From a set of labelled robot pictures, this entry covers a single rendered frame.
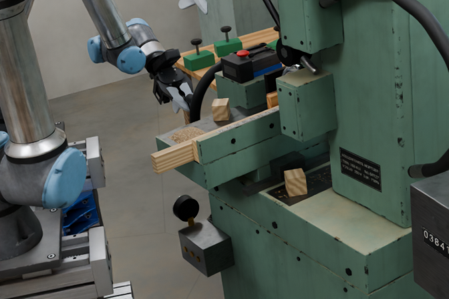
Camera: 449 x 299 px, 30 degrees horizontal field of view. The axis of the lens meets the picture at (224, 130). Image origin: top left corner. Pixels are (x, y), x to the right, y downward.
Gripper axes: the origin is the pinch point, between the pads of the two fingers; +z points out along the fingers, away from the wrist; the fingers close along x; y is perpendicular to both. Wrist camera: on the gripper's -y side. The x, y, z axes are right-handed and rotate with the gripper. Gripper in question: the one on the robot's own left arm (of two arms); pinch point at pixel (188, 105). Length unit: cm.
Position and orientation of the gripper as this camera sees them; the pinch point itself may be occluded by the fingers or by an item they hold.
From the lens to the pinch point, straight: 222.1
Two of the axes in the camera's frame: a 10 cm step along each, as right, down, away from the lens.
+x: -8.7, 2.7, -4.1
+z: 4.7, 7.1, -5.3
